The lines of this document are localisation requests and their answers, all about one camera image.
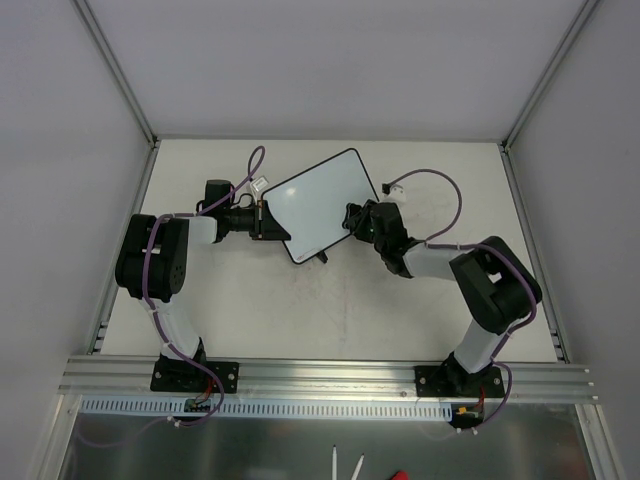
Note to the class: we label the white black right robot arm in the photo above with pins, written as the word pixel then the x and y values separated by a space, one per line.
pixel 498 290

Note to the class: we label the aluminium frame post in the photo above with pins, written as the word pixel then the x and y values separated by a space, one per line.
pixel 96 33
pixel 570 37

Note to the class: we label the black blue whiteboard eraser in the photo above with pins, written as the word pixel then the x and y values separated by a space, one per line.
pixel 352 215

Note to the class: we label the right aluminium frame post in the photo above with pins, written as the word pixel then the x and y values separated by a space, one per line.
pixel 570 37

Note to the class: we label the white stick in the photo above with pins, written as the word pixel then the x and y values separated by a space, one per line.
pixel 358 467
pixel 334 463

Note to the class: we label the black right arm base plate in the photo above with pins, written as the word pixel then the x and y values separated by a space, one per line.
pixel 438 381

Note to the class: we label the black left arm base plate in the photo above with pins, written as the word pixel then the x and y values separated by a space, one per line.
pixel 177 376

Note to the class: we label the white slotted cable duct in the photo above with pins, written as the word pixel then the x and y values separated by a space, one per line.
pixel 235 407

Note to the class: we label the aluminium mounting rail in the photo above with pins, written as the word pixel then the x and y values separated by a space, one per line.
pixel 326 380

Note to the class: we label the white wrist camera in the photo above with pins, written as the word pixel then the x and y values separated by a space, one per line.
pixel 258 186
pixel 393 193

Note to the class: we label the left aluminium frame post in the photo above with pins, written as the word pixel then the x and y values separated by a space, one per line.
pixel 96 33

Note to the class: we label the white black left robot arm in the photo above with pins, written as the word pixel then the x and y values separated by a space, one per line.
pixel 152 262

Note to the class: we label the white stick right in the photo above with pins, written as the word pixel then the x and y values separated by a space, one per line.
pixel 358 467

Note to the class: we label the white stick left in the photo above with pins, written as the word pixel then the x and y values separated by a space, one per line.
pixel 334 463

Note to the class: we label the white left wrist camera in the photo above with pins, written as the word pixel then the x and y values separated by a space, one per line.
pixel 258 186

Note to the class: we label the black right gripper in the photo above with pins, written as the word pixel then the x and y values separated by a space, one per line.
pixel 364 220

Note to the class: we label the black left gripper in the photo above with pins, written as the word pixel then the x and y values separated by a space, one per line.
pixel 260 220

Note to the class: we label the small black-framed whiteboard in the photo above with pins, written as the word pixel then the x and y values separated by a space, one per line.
pixel 312 205

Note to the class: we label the red object at bottom edge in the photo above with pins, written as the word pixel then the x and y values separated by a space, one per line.
pixel 400 475

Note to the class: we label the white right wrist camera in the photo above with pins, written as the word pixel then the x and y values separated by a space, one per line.
pixel 393 193

